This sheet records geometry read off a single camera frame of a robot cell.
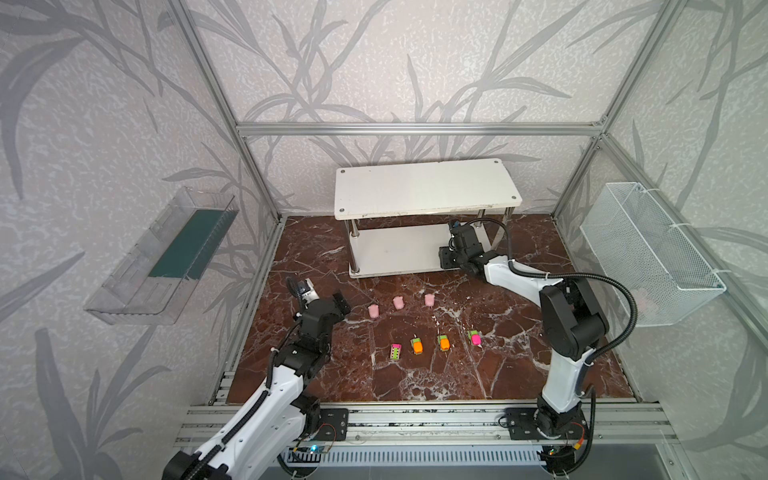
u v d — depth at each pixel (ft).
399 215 2.47
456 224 2.84
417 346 2.77
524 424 2.38
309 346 2.03
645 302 2.38
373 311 3.04
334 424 2.40
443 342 2.77
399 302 3.12
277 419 1.65
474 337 2.85
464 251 2.47
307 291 2.30
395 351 2.72
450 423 2.47
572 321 1.64
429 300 3.09
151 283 2.08
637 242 2.17
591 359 1.75
